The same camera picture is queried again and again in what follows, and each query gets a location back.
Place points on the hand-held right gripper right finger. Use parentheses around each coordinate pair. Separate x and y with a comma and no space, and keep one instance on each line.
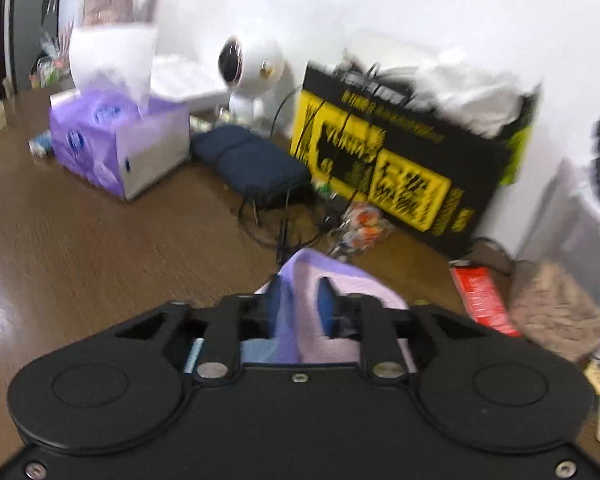
(327,310)

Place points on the black yellow cardboard box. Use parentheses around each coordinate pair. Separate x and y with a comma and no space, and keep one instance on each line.
(405,175)

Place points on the purple tissue box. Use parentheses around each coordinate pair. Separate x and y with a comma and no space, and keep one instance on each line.
(100,150)

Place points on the white round security camera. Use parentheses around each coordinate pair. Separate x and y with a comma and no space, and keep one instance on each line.
(250,70)

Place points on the navy blue pouch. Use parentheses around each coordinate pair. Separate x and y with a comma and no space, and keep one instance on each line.
(250,162)

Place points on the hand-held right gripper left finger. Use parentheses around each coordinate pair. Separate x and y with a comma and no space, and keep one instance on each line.
(275,310)

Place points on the crumpled white plastic bag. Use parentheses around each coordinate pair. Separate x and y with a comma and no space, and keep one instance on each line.
(455,95)

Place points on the red packet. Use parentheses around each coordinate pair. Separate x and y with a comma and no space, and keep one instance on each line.
(485,300)

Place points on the orange candy wrappers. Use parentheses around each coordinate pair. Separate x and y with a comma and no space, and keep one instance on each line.
(362,225)

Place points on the clear container of seeds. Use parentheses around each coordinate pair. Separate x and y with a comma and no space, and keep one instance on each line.
(555,305)

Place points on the small blue wrapped item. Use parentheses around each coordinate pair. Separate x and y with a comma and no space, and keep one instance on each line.
(41,144)

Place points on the pastel pink blue garment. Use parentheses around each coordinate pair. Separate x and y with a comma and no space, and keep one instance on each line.
(305,280)

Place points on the white tissue sheet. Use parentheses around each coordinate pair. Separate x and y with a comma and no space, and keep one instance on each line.
(115,60)

